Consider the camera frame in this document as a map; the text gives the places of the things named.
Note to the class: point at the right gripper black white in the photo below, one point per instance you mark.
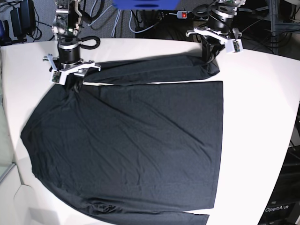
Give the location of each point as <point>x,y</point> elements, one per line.
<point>70,62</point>

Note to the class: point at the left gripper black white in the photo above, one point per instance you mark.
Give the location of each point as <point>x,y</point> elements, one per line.
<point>219,26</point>

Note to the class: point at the dark navy long-sleeve shirt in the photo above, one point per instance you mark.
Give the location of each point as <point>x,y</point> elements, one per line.
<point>140,144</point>

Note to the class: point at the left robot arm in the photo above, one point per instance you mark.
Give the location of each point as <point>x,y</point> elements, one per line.
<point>215,41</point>

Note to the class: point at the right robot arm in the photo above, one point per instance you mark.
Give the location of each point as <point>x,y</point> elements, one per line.
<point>66,25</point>

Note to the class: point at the black box left background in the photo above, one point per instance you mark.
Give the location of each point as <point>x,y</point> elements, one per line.
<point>23,19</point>

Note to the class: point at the black OpenArm case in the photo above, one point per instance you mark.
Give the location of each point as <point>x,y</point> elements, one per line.
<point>283,207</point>

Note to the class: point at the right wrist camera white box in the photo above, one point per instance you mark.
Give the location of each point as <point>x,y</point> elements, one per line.
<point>58,77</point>

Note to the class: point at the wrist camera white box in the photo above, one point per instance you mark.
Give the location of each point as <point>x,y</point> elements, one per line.
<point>58,77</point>
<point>234,46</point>

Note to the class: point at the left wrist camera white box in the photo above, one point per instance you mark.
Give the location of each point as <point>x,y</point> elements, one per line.
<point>234,46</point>

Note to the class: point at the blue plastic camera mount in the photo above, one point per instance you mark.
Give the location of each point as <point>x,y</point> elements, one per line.
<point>146,4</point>

